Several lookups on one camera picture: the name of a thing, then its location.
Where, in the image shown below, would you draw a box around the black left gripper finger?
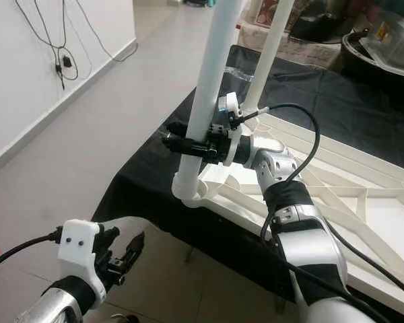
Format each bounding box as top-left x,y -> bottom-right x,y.
125,231 -> 147,271

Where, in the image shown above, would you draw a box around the black tablecloth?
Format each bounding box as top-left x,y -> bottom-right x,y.
92,46 -> 404,323

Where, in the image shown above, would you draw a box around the beige bench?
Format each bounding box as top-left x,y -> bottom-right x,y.
236,24 -> 344,71

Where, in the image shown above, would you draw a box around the dark curved glossy panel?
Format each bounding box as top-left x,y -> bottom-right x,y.
290,0 -> 344,44

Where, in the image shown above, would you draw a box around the black wok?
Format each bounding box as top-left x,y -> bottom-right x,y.
340,30 -> 404,75

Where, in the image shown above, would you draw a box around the white plastic table top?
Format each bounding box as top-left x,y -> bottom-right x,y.
172,111 -> 404,303

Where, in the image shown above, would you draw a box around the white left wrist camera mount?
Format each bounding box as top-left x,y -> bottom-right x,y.
59,219 -> 112,300

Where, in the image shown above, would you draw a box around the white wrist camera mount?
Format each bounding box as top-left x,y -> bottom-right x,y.
219,93 -> 243,166
59,219 -> 112,300

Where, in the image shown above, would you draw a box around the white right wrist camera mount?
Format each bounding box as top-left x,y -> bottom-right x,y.
219,93 -> 243,166

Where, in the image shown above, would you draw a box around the thin black wall cable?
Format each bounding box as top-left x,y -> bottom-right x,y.
74,0 -> 139,63

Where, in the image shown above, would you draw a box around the looped black wall cable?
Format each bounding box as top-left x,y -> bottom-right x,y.
13,0 -> 78,92

